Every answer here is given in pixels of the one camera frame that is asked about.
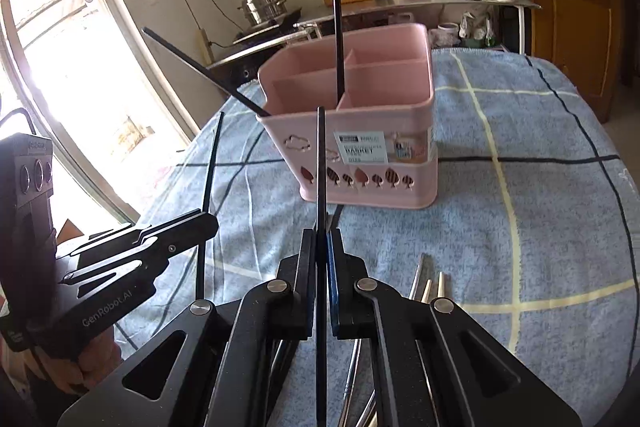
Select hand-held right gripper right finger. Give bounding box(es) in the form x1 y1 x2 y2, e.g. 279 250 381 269
325 227 583 427

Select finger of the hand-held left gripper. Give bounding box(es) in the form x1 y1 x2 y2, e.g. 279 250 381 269
89 209 219 245
56 226 219 300

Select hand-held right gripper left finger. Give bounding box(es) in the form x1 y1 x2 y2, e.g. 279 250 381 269
57 227 318 427

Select black chopstick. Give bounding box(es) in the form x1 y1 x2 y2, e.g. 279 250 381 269
141 27 273 116
329 0 347 102
195 111 225 305
315 106 329 427

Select pink utensil holder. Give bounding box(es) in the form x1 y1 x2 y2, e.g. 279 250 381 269
256 23 440 210

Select person's left hand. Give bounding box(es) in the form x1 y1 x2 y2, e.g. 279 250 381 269
46 326 125 397

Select white framed window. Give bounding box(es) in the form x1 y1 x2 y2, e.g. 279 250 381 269
0 0 202 229

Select blue checked blanket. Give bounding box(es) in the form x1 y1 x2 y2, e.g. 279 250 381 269
114 47 640 427

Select low metal shelf table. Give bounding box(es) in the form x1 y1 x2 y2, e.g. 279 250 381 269
207 27 312 80

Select black induction cooker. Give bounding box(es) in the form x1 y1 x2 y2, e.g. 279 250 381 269
232 7 305 46

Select steel steamer pot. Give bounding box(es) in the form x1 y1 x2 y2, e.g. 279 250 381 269
237 0 290 26

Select white mug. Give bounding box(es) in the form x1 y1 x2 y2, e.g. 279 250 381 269
437 22 460 48

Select steel kitchen table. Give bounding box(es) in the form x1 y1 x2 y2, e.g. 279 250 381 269
294 0 543 56

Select crumpled plastic bags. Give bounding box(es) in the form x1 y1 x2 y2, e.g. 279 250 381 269
459 10 500 49

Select wooden door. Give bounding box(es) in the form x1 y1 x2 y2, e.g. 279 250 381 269
510 0 627 124

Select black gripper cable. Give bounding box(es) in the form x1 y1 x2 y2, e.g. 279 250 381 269
0 107 37 138

